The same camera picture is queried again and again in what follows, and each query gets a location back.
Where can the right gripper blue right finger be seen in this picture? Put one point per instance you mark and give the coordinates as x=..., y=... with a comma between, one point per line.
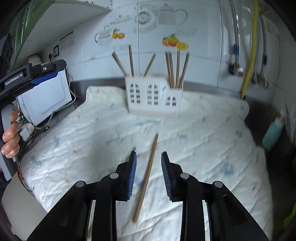
x=167, y=174

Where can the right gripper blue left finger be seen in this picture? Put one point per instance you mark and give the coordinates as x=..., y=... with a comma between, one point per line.
x=130, y=174

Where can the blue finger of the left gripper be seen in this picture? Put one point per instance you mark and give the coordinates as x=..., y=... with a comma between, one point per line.
x=37, y=81

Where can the brown wooden chopstick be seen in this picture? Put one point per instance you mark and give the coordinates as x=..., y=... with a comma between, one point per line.
x=116, y=58
x=171, y=70
x=131, y=60
x=150, y=64
x=146, y=179
x=168, y=68
x=184, y=70
x=177, y=69

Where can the person's left hand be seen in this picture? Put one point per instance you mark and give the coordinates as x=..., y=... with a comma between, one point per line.
x=11, y=137

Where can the white microwave oven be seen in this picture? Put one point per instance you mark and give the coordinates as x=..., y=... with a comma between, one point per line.
x=40, y=102

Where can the quilted white patterned mat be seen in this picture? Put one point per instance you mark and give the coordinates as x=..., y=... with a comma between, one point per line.
x=208, y=139

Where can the white instruction sticker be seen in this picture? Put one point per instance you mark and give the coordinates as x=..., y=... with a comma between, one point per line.
x=66, y=41

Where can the cream house-shaped utensil holder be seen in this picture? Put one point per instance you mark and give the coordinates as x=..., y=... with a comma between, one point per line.
x=152, y=95

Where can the teal soap pump bottle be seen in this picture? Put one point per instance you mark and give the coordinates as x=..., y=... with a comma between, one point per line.
x=274, y=131

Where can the red-capped water valve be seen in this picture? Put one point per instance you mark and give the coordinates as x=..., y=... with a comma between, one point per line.
x=236, y=70

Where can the chrome angle valve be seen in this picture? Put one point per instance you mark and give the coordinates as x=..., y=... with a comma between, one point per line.
x=260, y=80

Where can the white plastic spatula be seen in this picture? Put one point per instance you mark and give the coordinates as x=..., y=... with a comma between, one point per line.
x=291, y=125

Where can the black wall socket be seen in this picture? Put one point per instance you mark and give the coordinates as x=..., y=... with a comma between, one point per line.
x=56, y=51

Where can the green wall cabinet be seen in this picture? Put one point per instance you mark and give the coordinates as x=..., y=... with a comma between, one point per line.
x=21, y=28

